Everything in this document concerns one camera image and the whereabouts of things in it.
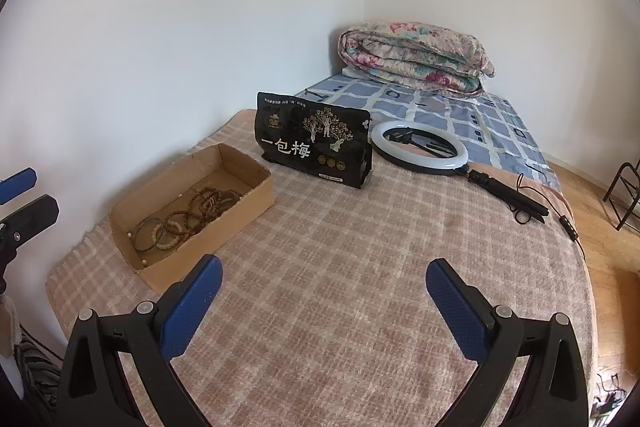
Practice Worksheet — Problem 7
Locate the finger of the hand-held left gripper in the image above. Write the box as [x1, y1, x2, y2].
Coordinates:
[0, 194, 60, 280]
[0, 167, 38, 206]

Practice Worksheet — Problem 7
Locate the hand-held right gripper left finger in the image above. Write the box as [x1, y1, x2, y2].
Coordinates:
[59, 254, 224, 427]

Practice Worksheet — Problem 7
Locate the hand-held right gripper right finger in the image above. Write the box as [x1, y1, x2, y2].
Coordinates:
[425, 258, 590, 427]

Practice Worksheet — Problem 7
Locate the pearl necklace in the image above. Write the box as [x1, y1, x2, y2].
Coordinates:
[152, 219, 190, 254]

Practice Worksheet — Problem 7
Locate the brown cardboard box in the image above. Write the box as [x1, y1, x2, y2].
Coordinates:
[108, 143, 275, 295]

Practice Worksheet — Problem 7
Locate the blue hoop with pearls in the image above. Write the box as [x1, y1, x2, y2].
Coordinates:
[127, 217, 167, 267]

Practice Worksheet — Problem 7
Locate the wooden bead necklace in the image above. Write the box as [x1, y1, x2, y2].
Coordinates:
[167, 187, 242, 235]

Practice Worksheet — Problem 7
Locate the pink plaid blanket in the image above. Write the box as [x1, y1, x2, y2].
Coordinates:
[45, 108, 601, 427]

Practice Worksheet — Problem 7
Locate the striped cloth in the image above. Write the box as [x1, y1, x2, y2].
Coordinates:
[14, 332, 66, 427]

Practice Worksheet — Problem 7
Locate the blue checked bed sheet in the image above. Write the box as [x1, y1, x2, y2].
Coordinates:
[292, 74, 561, 190]

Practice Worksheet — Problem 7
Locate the dark metal rack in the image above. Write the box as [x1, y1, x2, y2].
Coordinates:
[602, 161, 640, 233]

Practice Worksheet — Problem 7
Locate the black snack bag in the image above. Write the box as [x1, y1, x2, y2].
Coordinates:
[254, 92, 373, 190]

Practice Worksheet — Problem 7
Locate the folded floral quilt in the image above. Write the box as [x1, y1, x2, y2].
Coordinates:
[337, 19, 496, 96]

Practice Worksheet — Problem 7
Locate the black cable with remote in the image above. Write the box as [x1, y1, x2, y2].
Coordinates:
[515, 172, 590, 260]

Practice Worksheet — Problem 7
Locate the white ring light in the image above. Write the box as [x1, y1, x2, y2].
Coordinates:
[370, 120, 470, 178]

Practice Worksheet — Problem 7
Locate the tangle of cables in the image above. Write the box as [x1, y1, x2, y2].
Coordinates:
[590, 369, 637, 420]

